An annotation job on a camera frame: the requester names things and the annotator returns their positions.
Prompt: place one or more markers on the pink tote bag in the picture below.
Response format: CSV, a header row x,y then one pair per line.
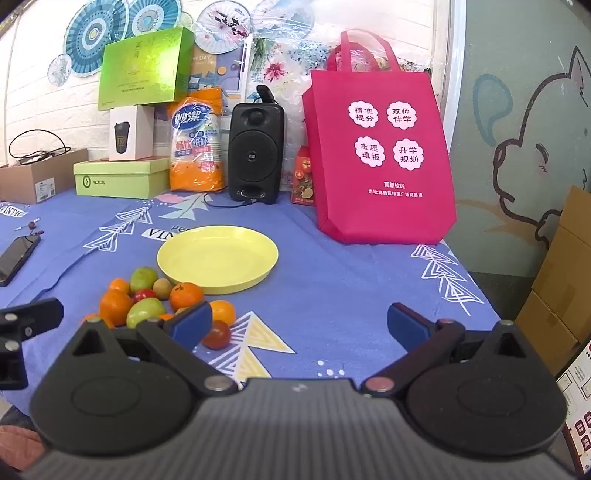
x,y
378,161

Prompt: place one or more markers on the white printed leaflet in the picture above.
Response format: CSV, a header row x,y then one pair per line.
x,y
577,406

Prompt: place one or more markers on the blue white calendar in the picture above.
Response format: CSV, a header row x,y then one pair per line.
x,y
221,69

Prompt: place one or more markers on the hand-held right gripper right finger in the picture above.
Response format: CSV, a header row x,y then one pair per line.
x,y
406,325

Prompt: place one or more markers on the stacked cardboard boxes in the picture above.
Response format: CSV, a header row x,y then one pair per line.
x,y
558,286

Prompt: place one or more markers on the white cup-print box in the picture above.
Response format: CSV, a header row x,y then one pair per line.
x,y
131,134

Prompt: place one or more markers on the large blue paper fan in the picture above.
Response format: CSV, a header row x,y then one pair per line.
x,y
94,32

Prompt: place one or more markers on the white paper umbrella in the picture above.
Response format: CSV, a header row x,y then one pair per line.
x,y
224,23

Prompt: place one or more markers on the large orange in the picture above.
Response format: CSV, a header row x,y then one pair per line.
x,y
115,307

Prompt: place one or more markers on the small orange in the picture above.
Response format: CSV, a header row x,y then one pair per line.
x,y
119,285

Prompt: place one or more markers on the green mango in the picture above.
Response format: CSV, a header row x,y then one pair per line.
x,y
144,278
145,311

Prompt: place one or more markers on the pink clothing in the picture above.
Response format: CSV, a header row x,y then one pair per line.
x,y
16,438

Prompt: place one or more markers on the yellowish orange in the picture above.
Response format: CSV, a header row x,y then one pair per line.
x,y
224,310

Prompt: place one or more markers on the small bead charm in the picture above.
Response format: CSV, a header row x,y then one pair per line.
x,y
31,225

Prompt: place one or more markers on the orange paper cup pack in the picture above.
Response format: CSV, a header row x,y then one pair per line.
x,y
196,143

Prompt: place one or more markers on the black smartphone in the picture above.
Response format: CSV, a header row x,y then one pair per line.
x,y
16,258

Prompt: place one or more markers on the flat green box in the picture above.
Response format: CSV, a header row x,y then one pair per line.
x,y
120,180

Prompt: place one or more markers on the yellow plastic plate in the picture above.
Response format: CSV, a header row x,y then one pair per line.
x,y
217,256

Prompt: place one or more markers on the brown kiwi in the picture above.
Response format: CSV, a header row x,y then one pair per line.
x,y
161,287

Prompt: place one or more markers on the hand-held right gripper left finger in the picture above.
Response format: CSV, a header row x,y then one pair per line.
x,y
191,323

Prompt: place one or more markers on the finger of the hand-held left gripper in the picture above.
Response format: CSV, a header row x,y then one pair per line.
x,y
32,316

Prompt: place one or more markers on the black speaker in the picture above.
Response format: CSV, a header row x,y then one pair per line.
x,y
254,152

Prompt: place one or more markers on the large green gift box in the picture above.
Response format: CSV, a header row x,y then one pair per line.
x,y
143,69

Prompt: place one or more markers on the red fruit-print box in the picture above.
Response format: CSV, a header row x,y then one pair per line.
x,y
302,180

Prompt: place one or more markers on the dark red tomato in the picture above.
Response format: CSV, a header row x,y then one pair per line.
x,y
217,334

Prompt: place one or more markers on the brown cardboard box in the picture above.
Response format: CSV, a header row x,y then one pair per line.
x,y
32,180

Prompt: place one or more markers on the floral clear wrap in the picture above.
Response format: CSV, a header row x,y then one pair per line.
x,y
286,64

